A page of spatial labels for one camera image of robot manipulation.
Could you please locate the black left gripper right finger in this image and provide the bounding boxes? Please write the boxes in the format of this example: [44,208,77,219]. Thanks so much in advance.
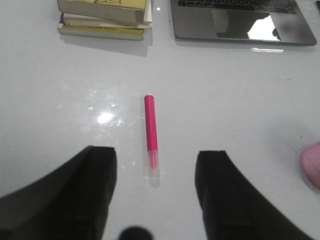
[195,151,310,240]

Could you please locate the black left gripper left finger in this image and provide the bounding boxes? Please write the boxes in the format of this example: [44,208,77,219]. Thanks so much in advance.
[0,146,117,240]

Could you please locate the pink highlighter pen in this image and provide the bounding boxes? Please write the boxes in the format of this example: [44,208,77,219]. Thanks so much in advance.
[144,94,160,188]

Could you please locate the pink mesh pen holder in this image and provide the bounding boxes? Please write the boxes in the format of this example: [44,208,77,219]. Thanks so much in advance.
[299,141,320,194]

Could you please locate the bottom yellow book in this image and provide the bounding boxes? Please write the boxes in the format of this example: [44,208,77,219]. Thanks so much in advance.
[58,13,144,41]

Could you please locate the yellow book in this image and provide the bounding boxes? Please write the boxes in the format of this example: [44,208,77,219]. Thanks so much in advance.
[57,0,151,24]
[58,13,144,41]

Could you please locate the middle white book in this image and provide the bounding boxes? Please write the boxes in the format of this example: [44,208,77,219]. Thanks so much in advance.
[61,3,152,29]

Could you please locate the grey open laptop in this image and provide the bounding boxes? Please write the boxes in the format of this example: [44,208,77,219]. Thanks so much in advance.
[170,0,317,46]

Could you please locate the top yellow book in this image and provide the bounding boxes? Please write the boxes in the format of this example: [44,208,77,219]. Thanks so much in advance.
[57,0,151,24]

